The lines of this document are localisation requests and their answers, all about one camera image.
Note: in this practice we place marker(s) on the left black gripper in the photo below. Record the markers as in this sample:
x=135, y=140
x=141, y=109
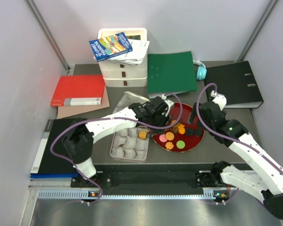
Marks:
x=165, y=119

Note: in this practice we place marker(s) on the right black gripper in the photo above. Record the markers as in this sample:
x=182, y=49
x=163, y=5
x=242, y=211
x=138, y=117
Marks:
x=193, y=114

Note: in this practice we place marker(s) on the black round cookie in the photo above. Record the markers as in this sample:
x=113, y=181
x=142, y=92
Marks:
x=198, y=132
x=189, y=132

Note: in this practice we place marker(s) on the orange flower cookie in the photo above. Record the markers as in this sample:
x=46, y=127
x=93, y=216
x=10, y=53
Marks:
x=169, y=145
x=175, y=125

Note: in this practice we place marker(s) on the orange round waffle cookie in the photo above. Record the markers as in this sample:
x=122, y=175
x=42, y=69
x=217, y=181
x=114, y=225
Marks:
x=142, y=135

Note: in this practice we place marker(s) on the silver tin lid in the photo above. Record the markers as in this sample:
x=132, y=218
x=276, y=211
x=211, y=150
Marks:
x=127, y=99

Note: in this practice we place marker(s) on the metal tongs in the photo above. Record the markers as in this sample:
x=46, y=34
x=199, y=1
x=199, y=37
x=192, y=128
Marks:
x=152, y=132

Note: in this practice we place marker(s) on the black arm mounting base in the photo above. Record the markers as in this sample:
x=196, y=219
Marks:
x=156, y=178

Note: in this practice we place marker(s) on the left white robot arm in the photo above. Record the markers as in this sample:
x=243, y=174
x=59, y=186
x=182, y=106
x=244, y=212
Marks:
x=79, y=140

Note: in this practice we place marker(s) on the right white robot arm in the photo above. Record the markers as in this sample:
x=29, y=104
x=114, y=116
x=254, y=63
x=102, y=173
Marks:
x=266, y=184

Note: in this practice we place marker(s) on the orange fish cookie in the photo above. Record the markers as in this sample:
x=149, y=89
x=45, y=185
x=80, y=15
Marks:
x=181, y=129

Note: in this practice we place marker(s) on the red round tray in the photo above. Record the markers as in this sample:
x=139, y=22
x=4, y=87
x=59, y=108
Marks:
x=190, y=142

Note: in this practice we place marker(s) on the brown cupcake liner cookie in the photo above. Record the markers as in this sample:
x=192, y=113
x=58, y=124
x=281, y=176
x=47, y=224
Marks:
x=174, y=129

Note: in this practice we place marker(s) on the green round cookie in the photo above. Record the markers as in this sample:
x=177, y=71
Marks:
x=180, y=144

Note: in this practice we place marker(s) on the pink round cookie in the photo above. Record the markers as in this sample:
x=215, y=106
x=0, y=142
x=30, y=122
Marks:
x=162, y=138

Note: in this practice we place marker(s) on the cookie tin with paper cups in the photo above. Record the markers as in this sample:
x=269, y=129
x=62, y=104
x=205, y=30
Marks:
x=126, y=146

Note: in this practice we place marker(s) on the green binder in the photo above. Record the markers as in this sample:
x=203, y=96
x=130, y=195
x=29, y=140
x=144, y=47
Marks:
x=171, y=73

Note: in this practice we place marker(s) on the teal headphones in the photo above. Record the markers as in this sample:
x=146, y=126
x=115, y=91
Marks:
x=201, y=71

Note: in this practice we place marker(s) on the white stacked drawer boxes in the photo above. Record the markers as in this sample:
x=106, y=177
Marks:
x=119, y=75

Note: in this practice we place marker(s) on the black lever arch binder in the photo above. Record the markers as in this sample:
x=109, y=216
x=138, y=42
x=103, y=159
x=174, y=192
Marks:
x=237, y=83

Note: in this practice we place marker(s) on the white spiral notebook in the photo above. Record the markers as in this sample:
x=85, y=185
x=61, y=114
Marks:
x=136, y=56

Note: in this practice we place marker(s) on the blue paperback book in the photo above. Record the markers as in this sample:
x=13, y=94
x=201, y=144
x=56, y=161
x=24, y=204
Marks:
x=110, y=46

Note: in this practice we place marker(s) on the red binder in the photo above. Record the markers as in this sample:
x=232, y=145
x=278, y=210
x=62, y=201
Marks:
x=78, y=90

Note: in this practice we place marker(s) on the brown cardboard folder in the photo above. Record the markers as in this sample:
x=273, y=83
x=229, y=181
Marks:
x=67, y=111

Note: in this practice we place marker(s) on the white slotted cable duct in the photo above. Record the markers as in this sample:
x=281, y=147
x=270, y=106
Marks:
x=90, y=195

